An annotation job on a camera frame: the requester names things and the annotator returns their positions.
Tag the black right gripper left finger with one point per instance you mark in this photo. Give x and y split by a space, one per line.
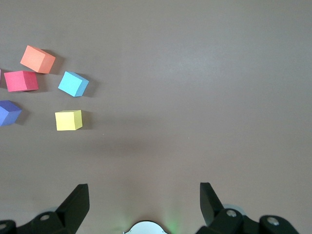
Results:
68 214

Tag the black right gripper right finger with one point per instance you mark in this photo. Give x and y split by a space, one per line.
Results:
219 219

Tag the yellow foam cube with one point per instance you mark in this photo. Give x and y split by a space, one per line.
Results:
67 120

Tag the purple foam cube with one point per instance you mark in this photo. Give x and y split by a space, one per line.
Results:
8 113

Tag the red foam cube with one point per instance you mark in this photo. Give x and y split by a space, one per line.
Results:
19 81

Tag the blue foam cube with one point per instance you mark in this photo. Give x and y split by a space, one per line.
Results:
72 84

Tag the brown table mat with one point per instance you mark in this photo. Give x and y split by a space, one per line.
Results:
170 97

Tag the orange foam cube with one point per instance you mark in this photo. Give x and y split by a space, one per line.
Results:
36 59

